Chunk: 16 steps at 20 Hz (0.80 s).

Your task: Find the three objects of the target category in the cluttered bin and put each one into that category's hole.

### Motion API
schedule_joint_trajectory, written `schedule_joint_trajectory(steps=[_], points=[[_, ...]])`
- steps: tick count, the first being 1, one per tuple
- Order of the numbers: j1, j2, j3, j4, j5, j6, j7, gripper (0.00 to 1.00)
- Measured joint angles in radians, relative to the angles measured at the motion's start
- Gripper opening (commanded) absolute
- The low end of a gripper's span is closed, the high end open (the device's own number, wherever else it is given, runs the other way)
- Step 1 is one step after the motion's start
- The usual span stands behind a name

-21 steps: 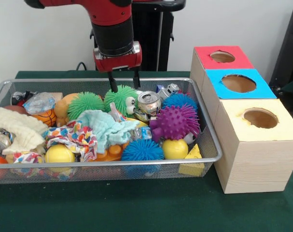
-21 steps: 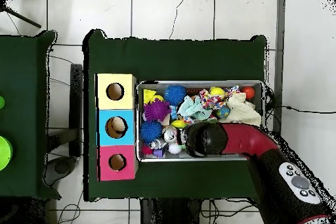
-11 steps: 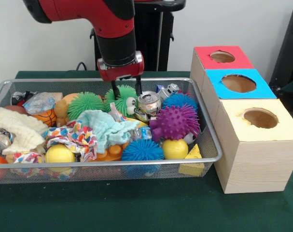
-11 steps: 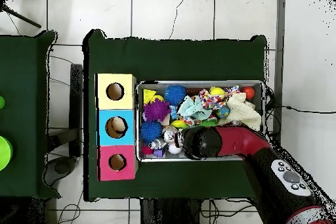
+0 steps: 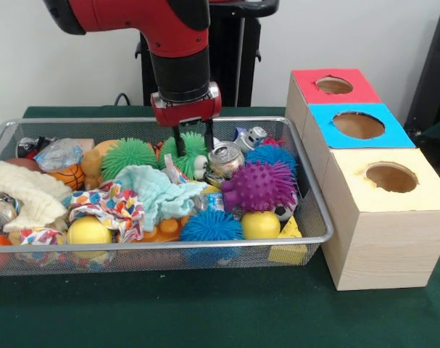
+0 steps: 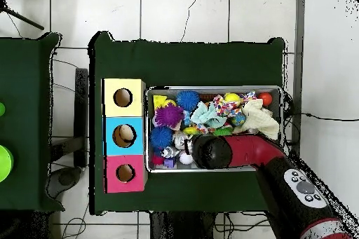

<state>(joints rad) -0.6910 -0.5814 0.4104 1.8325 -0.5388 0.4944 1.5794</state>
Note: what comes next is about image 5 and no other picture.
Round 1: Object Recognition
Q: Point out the yellow ball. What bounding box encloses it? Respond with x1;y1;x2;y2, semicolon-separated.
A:
66;216;113;246

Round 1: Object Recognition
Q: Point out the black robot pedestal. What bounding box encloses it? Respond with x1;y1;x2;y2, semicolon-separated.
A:
134;0;281;108

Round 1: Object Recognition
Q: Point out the crushed silver drink can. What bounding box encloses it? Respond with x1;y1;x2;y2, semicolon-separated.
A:
207;141;246;178

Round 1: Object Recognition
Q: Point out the plain green spiky ball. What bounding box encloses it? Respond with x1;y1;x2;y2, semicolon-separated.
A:
101;136;159;181

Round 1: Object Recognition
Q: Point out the black chair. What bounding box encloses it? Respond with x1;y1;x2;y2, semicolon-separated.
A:
403;6;440;137

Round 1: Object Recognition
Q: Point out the shallow clear mesh bin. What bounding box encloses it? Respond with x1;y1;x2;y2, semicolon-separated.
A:
0;115;335;278

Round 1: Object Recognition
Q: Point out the wooden box with three holes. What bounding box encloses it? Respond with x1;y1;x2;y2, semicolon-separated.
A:
284;67;440;291

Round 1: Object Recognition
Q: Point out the purple spiky toy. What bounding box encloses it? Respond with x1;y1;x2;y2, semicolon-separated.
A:
221;161;299;213

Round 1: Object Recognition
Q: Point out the blue spiky ball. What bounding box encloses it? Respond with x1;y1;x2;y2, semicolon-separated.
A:
179;209;245;242
245;144;299;171

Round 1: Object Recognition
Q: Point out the green spiky ball with eyes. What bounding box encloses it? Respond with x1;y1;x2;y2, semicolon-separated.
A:
158;130;210;181

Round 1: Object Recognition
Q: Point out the colourful patterned cloth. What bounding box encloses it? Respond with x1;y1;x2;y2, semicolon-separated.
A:
65;181;147;244

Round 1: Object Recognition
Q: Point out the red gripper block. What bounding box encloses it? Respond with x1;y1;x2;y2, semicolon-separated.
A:
150;94;223;157

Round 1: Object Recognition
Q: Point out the light blue cloth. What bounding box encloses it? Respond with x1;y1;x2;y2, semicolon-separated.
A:
114;165;208;231

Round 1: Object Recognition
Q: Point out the cream white cloth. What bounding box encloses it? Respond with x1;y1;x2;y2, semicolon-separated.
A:
0;160;72;233

